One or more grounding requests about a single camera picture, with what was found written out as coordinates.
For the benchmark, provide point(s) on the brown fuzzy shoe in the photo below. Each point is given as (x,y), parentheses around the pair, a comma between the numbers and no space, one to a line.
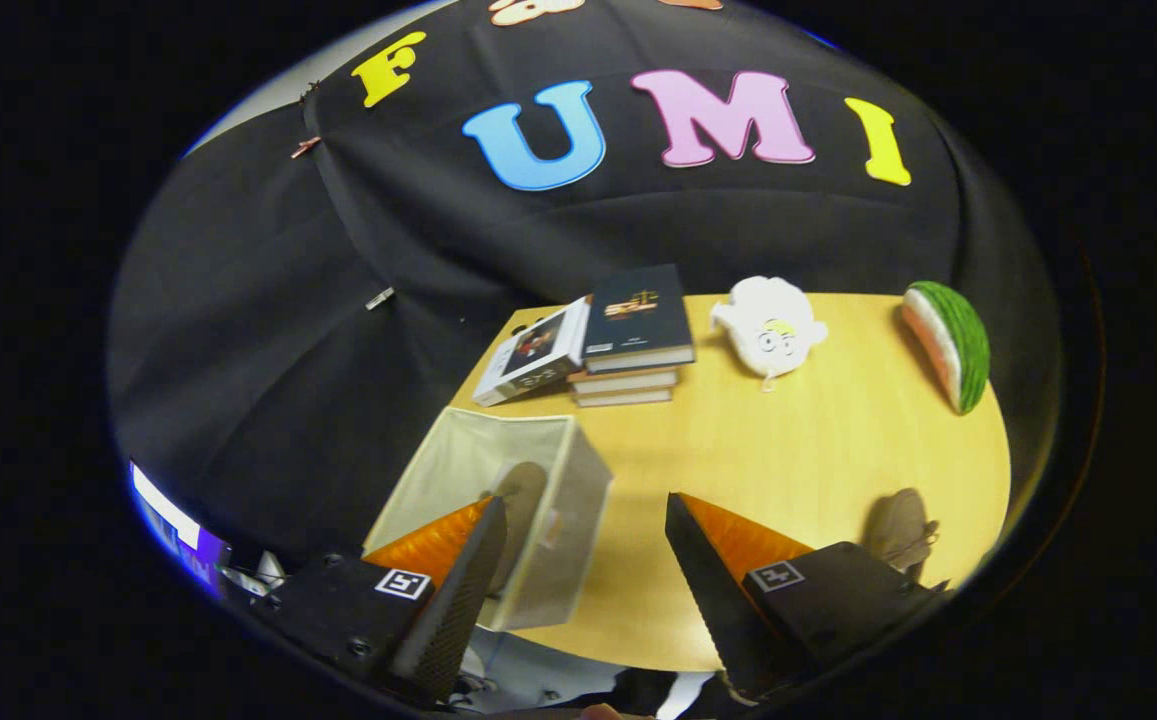
(524,490)
(898,525)

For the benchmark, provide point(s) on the thin book with pale pages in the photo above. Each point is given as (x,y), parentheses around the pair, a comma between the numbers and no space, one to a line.
(628,397)

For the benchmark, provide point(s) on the lit computer screen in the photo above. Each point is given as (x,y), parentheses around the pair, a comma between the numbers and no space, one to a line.
(170,520)

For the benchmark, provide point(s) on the small white device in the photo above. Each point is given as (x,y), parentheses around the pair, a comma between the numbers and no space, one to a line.
(256,575)

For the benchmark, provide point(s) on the thick book with pale pages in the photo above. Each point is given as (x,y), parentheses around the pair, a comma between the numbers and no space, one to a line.
(628,380)

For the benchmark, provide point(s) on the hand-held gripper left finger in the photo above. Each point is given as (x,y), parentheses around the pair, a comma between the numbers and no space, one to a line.
(448,610)

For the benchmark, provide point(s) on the white cover book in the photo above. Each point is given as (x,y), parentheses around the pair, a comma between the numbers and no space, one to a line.
(533,350)

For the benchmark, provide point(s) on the grey fabric storage box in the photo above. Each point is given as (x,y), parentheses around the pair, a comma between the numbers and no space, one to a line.
(578,530)

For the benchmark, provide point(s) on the copper cloth clip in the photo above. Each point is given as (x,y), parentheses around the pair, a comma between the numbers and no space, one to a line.
(305,147)

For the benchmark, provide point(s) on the white plush toy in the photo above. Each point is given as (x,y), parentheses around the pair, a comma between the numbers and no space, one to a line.
(768,325)

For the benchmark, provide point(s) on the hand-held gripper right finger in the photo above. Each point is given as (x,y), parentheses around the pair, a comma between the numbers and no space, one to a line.
(718,600)

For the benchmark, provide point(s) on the silver cloth clip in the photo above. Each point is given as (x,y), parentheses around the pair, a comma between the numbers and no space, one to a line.
(380,298)

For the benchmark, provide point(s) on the black backdrop cloth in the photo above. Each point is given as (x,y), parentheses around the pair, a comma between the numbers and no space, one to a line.
(238,330)

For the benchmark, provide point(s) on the watermelon slice plush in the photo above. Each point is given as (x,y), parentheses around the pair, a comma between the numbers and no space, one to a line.
(953,345)

